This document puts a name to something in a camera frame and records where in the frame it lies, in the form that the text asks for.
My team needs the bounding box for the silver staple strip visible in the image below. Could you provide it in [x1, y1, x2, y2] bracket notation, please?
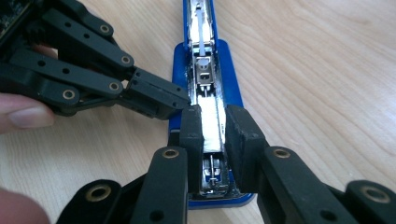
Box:
[200, 98, 226, 153]

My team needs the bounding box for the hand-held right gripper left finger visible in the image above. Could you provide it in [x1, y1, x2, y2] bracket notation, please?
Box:
[178, 105, 205, 194]

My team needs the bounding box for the blue stapler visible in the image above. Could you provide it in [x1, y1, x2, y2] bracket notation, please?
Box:
[167, 0, 256, 209]

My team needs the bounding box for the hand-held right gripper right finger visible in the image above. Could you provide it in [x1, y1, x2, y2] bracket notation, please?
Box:
[224, 105, 270, 194]

